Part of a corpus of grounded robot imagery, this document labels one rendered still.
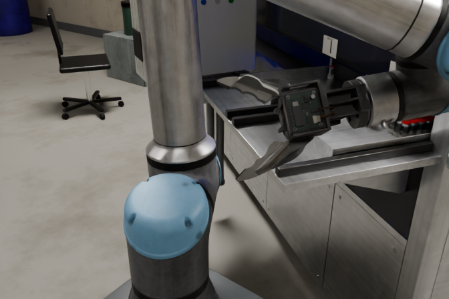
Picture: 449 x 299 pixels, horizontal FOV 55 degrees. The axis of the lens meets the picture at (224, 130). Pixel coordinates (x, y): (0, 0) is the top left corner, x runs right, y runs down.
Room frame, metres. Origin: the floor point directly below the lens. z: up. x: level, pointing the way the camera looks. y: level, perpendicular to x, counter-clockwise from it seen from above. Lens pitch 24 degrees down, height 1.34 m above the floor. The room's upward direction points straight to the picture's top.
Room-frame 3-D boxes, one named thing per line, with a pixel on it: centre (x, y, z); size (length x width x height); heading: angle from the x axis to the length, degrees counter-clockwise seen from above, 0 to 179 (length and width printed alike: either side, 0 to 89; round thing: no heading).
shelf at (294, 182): (1.16, -0.24, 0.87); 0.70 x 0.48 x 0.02; 18
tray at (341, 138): (1.02, -0.36, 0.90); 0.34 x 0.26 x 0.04; 108
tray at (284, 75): (1.35, -0.26, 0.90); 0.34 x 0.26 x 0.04; 108
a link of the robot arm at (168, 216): (0.51, 0.08, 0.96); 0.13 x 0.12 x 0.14; 175
